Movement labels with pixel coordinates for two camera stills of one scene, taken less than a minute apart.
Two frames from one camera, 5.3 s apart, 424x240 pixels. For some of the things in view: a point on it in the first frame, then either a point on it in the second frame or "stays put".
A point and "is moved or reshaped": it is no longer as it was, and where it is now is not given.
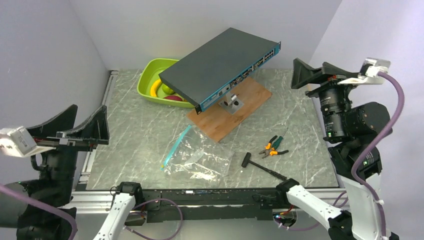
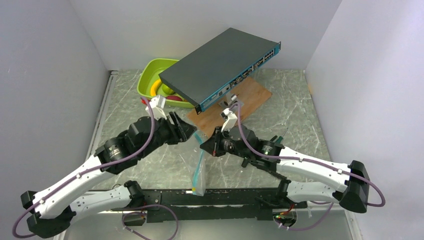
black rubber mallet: x=246 y=160 stays put
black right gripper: x=302 y=73 → x=212 y=145
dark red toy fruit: x=173 y=98 stays put
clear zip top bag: x=196 y=156 is moved or reshaped
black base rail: x=242 y=204 stays put
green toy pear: x=167 y=89 stays put
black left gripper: x=95 y=128 → x=181 y=132
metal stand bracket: x=231 y=104 stays put
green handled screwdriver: x=276 y=143 stays put
